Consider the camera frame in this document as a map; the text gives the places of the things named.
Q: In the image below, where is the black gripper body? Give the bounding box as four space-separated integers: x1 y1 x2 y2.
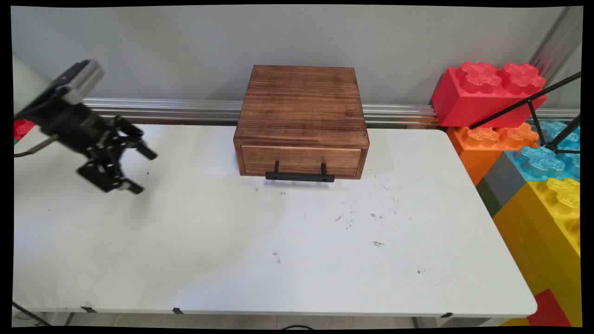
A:
19 99 123 161

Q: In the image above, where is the brown wooden drawer cabinet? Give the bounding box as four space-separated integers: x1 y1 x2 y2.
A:
233 65 370 180

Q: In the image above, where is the red toy brick behind table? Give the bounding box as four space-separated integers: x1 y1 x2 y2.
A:
13 119 36 142

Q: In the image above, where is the aluminium rail along wall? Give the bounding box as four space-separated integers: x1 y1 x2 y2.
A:
81 97 581 128

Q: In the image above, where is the small red toy brick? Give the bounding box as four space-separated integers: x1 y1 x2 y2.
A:
527 289 573 328

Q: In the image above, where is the black hanging loop cable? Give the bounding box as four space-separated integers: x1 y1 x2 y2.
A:
13 302 52 327

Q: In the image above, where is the dark green toy brick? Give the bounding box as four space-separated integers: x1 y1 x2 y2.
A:
476 178 502 218

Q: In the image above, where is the black tripod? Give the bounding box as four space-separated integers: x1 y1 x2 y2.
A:
469 71 582 154

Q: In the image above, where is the big light blue toy brick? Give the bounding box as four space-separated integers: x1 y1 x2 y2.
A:
506 119 581 182

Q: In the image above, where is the big red toy brick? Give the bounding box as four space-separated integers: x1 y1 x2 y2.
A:
431 61 549 129

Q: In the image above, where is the big grey toy brick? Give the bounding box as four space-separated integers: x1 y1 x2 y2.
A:
483 152 528 207

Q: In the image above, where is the big orange toy brick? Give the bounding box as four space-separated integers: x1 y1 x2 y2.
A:
446 122 540 186

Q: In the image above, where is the big yellow toy brick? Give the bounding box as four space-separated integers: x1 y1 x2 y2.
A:
493 178 582 327

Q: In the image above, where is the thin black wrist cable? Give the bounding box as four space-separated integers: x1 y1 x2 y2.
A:
13 134 59 159

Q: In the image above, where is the wooden drawer with black handle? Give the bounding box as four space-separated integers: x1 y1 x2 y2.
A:
240 145 363 183

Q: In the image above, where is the upright aluminium profile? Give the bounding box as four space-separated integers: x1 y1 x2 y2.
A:
529 6 583 89

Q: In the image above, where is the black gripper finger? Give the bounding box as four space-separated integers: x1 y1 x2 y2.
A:
77 150 144 195
114 116 159 161

